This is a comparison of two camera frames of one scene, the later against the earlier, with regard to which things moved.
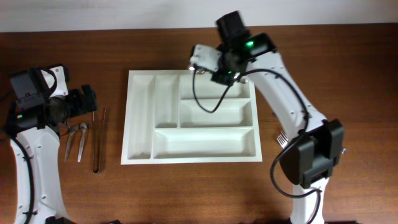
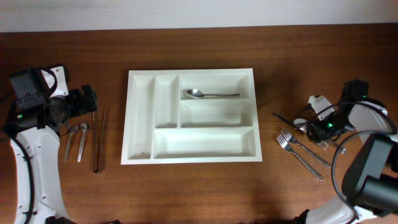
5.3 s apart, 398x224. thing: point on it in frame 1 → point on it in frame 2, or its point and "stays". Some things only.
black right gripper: (227, 78) → (318, 131)
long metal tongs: (96, 172) stays
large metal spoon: (244, 79) → (197, 93)
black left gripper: (81, 107) stays
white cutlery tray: (176, 117) stays
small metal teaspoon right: (83, 126) stays
